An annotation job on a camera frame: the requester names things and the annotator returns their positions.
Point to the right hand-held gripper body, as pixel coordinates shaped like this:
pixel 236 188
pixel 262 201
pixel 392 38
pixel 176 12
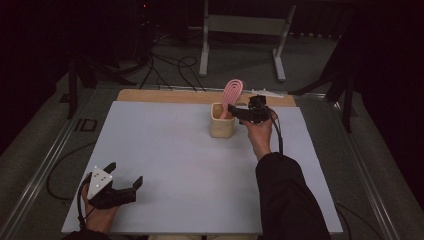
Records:
pixel 256 113

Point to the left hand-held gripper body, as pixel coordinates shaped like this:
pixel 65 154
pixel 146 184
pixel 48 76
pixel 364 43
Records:
pixel 113 199

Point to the pink hairbrush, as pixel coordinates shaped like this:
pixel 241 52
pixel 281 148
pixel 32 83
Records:
pixel 231 93

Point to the beige square cup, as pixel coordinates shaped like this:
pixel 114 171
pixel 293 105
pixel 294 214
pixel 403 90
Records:
pixel 221 130

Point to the person's left hand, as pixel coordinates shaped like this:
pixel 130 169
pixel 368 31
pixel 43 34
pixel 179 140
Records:
pixel 98 218

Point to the person's right hand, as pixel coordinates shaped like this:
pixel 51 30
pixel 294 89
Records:
pixel 260 138

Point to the pale grey table sheet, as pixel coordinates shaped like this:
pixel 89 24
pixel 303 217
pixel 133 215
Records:
pixel 186 186

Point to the black tripod stand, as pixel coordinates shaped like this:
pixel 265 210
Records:
pixel 347 100
pixel 72 93

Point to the white metal stand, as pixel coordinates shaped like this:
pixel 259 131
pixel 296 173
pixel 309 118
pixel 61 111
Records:
pixel 246 25

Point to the black floor bracket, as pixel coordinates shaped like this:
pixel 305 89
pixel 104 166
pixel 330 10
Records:
pixel 80 125

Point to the aluminium floor rail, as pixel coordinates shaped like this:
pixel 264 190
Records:
pixel 40 173
pixel 366 183

